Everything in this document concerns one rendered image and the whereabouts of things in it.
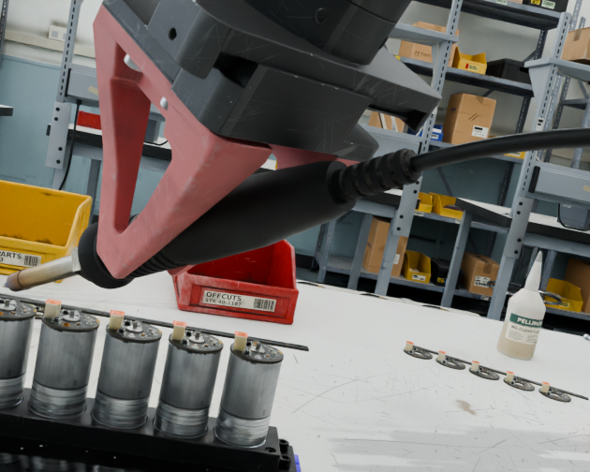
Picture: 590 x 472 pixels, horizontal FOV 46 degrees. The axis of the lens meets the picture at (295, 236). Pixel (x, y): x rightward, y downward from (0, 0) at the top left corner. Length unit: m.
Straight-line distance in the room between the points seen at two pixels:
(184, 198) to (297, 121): 0.04
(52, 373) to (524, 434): 0.31
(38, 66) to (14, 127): 0.42
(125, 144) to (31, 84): 4.68
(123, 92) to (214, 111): 0.06
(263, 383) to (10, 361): 0.11
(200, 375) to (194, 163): 0.15
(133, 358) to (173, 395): 0.02
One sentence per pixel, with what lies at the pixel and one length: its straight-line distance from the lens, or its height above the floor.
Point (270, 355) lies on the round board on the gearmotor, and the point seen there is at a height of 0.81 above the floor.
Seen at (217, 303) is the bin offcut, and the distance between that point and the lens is 0.59.
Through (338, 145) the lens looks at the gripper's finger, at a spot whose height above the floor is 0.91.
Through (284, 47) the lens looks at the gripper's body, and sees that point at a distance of 0.17.
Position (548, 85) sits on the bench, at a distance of 2.83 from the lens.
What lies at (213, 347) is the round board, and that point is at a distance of 0.32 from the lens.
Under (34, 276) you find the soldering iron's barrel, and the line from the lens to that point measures 0.29.
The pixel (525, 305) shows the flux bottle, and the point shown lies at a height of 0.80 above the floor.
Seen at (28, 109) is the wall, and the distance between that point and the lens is 4.91.
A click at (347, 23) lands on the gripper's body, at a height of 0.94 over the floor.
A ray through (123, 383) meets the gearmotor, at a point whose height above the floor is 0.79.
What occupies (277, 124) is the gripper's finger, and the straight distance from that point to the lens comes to 0.18.
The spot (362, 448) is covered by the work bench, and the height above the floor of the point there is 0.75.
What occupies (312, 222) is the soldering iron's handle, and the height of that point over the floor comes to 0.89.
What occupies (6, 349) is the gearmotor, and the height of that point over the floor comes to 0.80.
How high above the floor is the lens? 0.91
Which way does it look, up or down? 9 degrees down
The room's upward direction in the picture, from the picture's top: 12 degrees clockwise
